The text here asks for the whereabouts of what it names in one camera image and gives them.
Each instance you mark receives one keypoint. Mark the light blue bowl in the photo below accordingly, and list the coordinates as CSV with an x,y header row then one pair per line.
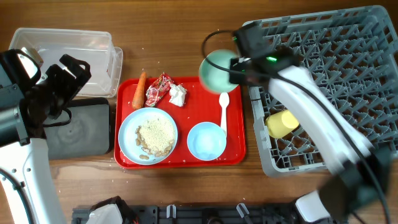
x,y
206,141

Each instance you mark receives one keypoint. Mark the white plastic spoon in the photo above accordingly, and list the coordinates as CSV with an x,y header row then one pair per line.
x,y
224,102

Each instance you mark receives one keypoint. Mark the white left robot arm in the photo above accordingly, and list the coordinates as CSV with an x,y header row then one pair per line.
x,y
25,170

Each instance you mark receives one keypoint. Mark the crumpled white tissue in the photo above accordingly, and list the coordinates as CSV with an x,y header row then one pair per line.
x,y
177,95

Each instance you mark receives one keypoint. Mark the mint green bowl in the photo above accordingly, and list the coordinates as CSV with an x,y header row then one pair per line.
x,y
214,79

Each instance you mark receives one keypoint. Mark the orange carrot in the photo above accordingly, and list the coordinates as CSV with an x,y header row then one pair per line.
x,y
138,98

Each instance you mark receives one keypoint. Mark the red plastic tray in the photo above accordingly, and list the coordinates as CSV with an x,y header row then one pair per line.
x,y
200,106

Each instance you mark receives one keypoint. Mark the red snack wrapper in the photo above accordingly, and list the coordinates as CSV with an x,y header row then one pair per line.
x,y
158,89

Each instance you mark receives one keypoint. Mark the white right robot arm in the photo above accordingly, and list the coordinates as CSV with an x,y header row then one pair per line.
x,y
360,171

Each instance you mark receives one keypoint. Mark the yellow plastic cup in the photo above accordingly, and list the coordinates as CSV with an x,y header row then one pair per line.
x,y
281,124

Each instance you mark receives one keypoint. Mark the grey dishwasher rack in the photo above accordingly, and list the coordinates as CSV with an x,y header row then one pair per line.
x,y
351,54

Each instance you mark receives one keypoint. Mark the light blue plate with rice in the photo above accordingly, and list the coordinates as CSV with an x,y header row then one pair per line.
x,y
147,136

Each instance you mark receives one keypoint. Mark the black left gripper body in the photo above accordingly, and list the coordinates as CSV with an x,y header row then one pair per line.
x,y
58,86

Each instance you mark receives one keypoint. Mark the black square bin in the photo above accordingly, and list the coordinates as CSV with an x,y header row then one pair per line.
x,y
89,131

